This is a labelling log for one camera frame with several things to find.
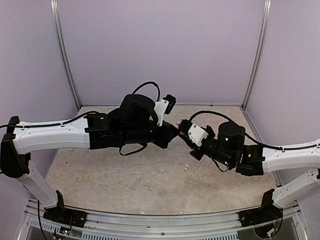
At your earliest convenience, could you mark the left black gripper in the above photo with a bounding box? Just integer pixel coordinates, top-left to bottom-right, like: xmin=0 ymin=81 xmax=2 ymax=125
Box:
xmin=121 ymin=120 xmax=180 ymax=149

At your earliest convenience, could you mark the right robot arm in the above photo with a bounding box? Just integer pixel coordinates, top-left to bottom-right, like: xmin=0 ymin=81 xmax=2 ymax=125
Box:
xmin=178 ymin=119 xmax=320 ymax=222

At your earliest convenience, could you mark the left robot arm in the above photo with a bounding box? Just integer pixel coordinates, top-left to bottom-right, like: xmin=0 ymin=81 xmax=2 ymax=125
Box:
xmin=0 ymin=94 xmax=179 ymax=223

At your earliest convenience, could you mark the white earbud right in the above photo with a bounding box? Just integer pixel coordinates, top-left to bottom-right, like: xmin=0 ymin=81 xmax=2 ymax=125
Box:
xmin=184 ymin=164 xmax=191 ymax=172

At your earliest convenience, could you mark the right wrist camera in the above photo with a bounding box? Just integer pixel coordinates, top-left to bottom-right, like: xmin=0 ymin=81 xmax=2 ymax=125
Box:
xmin=187 ymin=123 xmax=209 ymax=147

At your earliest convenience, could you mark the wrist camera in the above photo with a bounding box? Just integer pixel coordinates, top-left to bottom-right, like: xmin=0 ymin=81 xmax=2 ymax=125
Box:
xmin=154 ymin=94 xmax=177 ymax=127
xmin=187 ymin=123 xmax=209 ymax=147

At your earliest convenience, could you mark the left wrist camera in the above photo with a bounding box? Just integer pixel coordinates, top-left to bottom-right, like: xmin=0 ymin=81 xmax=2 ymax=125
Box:
xmin=154 ymin=94 xmax=177 ymax=127

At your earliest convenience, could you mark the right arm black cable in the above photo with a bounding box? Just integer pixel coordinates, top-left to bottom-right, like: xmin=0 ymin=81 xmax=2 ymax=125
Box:
xmin=187 ymin=110 xmax=320 ymax=151

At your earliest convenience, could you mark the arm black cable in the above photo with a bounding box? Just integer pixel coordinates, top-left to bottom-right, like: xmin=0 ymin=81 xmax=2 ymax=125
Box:
xmin=187 ymin=110 xmax=320 ymax=151
xmin=0 ymin=81 xmax=161 ymax=131

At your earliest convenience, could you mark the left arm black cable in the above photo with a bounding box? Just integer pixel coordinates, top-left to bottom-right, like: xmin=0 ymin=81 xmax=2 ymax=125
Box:
xmin=0 ymin=81 xmax=161 ymax=131

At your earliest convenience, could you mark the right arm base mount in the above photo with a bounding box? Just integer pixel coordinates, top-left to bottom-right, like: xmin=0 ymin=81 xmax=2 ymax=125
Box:
xmin=238 ymin=188 xmax=283 ymax=227

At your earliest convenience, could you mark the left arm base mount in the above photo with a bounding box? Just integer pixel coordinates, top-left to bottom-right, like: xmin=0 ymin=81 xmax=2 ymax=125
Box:
xmin=43 ymin=190 xmax=88 ymax=228

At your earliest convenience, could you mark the right aluminium frame post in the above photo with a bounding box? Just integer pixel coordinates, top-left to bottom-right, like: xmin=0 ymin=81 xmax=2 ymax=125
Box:
xmin=241 ymin=0 xmax=272 ymax=111

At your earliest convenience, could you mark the aluminium frame post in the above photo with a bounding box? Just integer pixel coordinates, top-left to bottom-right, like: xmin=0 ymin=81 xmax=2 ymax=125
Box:
xmin=49 ymin=0 xmax=82 ymax=110
xmin=241 ymin=0 xmax=272 ymax=111

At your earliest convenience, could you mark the front aluminium rail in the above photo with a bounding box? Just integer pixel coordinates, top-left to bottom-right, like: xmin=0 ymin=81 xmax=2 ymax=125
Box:
xmin=17 ymin=197 xmax=308 ymax=240

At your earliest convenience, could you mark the left aluminium frame post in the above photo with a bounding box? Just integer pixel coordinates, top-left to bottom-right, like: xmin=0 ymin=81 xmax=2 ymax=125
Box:
xmin=49 ymin=0 xmax=82 ymax=110

